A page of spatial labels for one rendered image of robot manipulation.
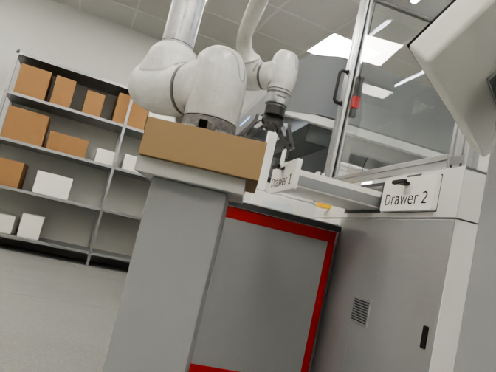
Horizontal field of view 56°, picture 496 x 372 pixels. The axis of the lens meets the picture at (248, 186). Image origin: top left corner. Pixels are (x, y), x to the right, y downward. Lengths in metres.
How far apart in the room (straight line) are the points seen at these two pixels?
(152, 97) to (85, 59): 4.56
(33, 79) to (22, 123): 0.48
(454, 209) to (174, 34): 0.95
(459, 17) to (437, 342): 0.86
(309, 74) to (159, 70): 1.44
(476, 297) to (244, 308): 1.12
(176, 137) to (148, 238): 0.26
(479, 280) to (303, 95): 1.98
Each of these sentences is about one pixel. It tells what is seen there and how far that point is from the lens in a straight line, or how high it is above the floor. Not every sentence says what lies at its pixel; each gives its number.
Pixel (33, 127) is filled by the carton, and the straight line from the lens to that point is 5.35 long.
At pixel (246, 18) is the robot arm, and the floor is 1.37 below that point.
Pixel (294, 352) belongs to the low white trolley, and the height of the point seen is 0.24.
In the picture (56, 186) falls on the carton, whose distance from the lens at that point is 5.25.
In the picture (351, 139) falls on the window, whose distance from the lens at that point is 2.14.
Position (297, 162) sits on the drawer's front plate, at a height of 0.91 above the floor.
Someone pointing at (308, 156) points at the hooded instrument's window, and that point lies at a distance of 2.65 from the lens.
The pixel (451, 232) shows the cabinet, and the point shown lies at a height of 0.76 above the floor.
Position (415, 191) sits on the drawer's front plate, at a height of 0.88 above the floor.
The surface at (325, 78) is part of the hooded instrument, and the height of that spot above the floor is 1.62.
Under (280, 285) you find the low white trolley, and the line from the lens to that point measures 1.85.
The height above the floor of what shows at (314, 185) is 0.85.
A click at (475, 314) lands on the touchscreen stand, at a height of 0.58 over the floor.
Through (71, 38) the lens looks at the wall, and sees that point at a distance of 6.03.
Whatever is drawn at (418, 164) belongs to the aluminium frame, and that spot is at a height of 0.97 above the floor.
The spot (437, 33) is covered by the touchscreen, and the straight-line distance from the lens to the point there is 0.79.
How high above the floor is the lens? 0.61
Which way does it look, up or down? 7 degrees up
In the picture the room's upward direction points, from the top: 13 degrees clockwise
